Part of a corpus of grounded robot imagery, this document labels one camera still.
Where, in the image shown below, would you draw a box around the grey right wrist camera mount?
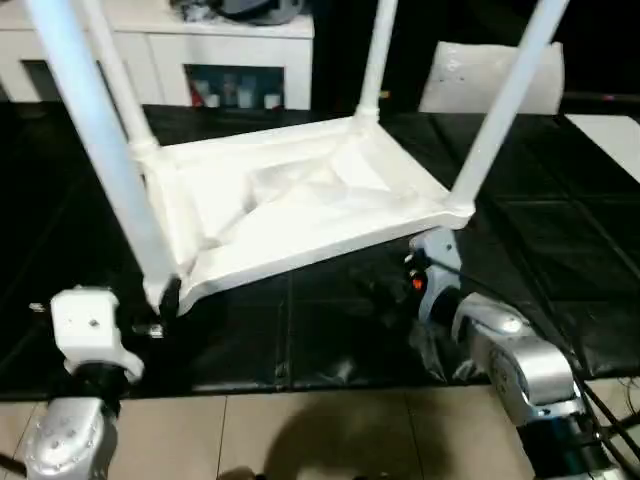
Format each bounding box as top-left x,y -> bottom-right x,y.
408,230 -> 464,321

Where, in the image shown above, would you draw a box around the white bag with round fitting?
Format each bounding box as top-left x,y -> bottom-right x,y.
418,40 -> 566,114

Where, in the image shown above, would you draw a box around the black tangled items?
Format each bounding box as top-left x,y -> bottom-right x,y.
169,0 -> 221,21

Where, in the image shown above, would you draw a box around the grey helmet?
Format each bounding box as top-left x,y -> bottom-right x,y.
219,0 -> 304,26

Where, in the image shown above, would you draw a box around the white flat board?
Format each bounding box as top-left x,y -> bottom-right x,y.
564,113 -> 640,171

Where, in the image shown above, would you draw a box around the white glass-door cabinet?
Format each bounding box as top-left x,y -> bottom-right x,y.
0,0 -> 316,109

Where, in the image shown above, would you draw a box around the black box with gold label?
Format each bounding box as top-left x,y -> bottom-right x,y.
312,0 -> 436,114

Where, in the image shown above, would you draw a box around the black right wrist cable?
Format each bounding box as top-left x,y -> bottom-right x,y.
422,252 -> 636,480

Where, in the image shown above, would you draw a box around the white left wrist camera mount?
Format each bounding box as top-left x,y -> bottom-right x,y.
49,285 -> 146,385

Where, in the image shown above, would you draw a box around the black table mat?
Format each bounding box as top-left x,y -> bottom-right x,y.
0,102 -> 640,401

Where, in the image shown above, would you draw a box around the white plastic table top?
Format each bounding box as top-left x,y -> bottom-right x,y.
132,117 -> 474,314

